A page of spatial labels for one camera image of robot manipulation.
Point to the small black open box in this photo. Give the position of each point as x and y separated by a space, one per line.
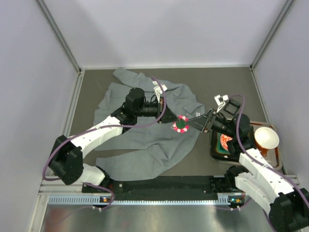
232 107

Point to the grey button-up shirt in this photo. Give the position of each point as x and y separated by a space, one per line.
153 149

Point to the red white patterned dish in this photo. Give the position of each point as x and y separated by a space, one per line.
223 141

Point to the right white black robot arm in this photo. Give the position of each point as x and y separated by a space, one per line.
286 205

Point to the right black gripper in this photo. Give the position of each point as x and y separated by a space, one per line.
210 121

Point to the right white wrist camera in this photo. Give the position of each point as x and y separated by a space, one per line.
221 101

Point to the black square plate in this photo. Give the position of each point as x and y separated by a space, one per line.
216 150

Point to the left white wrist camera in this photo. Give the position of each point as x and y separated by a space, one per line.
159 90

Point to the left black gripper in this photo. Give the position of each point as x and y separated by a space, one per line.
161 112

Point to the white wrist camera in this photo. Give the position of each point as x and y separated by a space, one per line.
159 90
221 101

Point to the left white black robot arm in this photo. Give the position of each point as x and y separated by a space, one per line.
67 157

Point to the grey slotted cable duct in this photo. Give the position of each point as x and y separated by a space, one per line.
101 200

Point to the silver metal tray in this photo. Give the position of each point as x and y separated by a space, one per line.
250 156

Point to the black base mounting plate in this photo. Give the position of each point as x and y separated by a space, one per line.
208 183

